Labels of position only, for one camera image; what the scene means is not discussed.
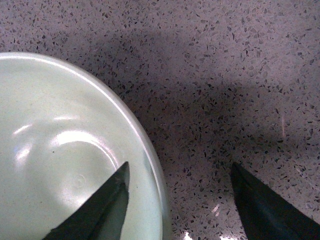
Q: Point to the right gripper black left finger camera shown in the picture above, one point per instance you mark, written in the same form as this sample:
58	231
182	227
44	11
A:
102	216

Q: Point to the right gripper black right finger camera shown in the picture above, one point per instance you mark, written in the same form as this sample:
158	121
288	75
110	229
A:
264	214

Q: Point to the green bowl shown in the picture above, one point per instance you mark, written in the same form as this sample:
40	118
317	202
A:
63	133

